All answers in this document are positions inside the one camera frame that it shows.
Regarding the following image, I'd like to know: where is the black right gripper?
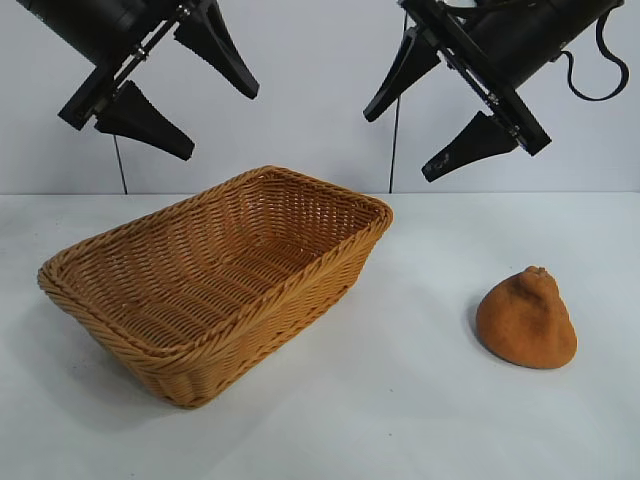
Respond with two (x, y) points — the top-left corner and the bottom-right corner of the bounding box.
(363, 0), (626, 184)

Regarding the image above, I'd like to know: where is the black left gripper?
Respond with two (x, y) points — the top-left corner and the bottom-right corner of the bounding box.
(14, 0), (261, 162)

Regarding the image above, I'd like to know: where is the woven wicker basket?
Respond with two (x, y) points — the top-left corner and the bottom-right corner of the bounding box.
(37, 165), (394, 410)

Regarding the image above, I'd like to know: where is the black camera cable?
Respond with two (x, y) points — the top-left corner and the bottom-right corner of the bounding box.
(558, 0), (630, 100)

